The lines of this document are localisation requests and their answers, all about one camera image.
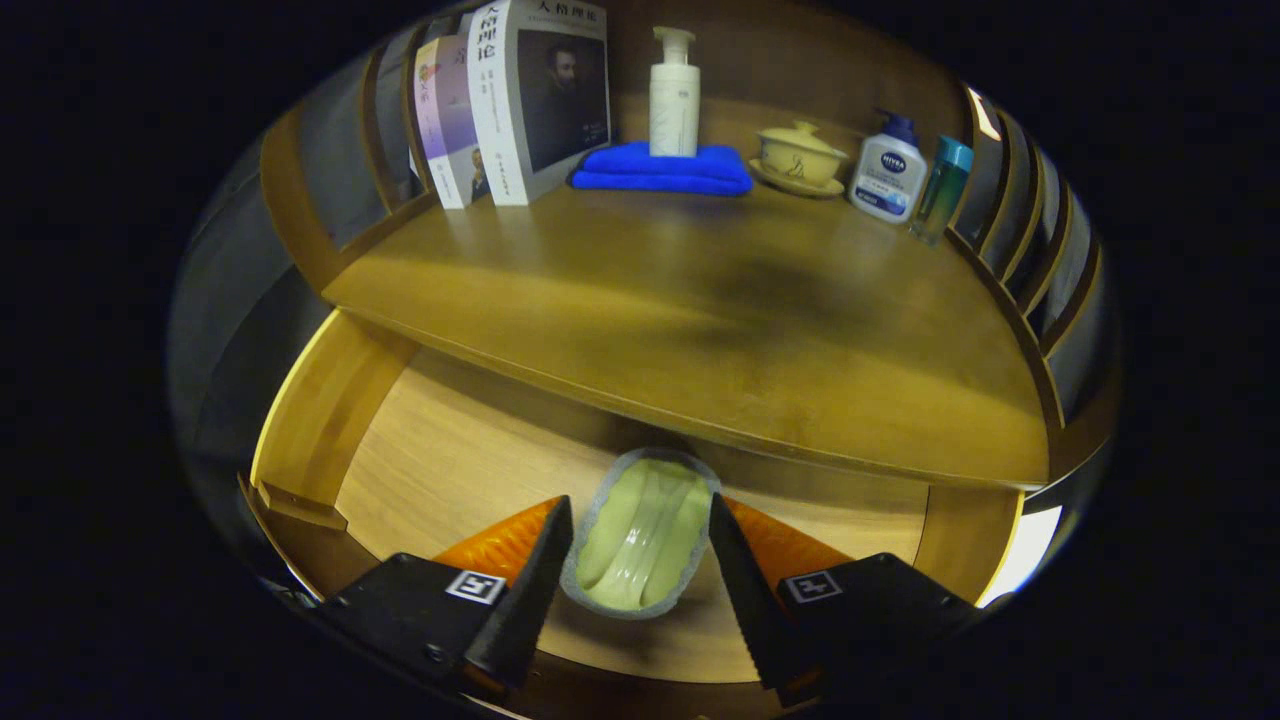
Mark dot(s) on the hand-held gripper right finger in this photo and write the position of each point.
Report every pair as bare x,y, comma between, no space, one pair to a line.
760,610

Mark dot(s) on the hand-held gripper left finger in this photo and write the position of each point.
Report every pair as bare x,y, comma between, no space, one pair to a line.
530,600

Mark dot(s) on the brown wooden drawer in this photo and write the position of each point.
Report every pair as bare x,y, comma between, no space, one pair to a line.
450,450

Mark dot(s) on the wooden countertop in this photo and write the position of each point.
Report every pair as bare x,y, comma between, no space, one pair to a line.
700,330

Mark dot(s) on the brown wooden cabinet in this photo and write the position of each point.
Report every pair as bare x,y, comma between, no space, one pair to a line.
760,60

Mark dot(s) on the white board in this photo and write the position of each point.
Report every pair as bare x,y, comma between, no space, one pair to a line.
1020,555

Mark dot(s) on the blue folded cloth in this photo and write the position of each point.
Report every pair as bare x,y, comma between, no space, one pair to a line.
662,168

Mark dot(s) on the yellow lidded teacup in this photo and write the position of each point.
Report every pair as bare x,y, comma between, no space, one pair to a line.
800,158

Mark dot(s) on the teal bottle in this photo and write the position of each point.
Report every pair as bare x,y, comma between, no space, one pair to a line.
942,190

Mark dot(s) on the white bottle with blue pump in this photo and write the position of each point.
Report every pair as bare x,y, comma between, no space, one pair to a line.
888,170

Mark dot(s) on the purple book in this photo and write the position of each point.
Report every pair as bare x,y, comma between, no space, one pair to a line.
450,120

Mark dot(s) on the white book with portrait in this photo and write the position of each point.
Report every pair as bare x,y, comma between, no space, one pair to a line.
540,100

